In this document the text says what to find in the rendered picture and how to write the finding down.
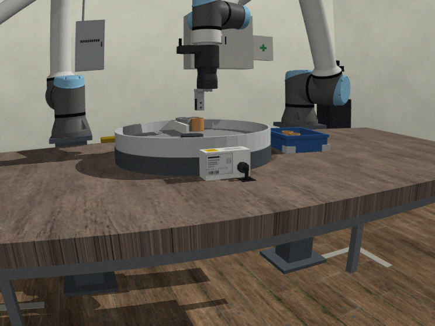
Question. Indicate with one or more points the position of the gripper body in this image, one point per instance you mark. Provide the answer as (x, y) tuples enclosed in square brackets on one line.
[(206, 66)]

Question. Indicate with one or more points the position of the bronze bushing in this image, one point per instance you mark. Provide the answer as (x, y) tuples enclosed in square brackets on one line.
[(197, 124), (295, 134), (287, 131)]

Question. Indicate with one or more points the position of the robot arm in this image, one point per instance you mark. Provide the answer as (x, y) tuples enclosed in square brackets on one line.
[(61, 40), (321, 40)]

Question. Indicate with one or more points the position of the grey turntable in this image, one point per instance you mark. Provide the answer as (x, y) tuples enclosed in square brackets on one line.
[(153, 146)]

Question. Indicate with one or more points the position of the grey corner guide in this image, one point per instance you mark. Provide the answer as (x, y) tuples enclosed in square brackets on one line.
[(325, 148), (289, 149)]

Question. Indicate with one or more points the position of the blue crate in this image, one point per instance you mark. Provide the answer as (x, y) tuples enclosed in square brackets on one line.
[(302, 144)]

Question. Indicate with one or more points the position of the steel bushing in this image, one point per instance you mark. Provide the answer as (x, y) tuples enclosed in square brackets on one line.
[(186, 120)]

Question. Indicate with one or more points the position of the white first aid box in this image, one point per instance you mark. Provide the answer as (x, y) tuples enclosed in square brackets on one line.
[(263, 52)]

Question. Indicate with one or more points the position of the white control box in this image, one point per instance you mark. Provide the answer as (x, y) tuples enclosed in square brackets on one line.
[(217, 163)]

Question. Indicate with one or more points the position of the yellow cart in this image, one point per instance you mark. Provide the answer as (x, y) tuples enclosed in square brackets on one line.
[(107, 139)]

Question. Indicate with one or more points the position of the wooden table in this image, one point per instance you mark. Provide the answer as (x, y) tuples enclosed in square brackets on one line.
[(204, 203)]

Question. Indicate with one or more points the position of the grey electrical panel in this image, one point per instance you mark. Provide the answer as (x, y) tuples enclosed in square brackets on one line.
[(90, 54)]

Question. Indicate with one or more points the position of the black cabinet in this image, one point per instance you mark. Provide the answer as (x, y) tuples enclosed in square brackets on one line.
[(334, 117)]

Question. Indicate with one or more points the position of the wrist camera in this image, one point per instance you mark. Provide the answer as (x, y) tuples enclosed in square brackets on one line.
[(186, 49)]

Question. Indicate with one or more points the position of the grey wall cabinet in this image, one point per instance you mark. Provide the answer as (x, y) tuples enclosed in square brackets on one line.
[(238, 51)]

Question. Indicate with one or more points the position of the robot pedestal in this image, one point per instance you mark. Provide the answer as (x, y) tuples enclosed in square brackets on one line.
[(294, 249), (90, 283)]

